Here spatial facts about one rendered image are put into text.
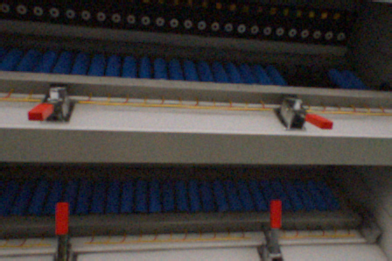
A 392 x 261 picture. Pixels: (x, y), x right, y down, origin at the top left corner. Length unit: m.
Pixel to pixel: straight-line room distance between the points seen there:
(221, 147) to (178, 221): 0.14
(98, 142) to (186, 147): 0.10
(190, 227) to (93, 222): 0.13
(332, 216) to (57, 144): 0.40
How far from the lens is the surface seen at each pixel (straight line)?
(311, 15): 0.56
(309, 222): 0.54
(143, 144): 0.37
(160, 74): 0.43
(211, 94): 0.41
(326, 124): 0.35
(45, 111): 0.32
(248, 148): 0.39
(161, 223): 0.47
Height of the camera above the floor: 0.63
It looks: 14 degrees down
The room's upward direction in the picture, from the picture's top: 4 degrees clockwise
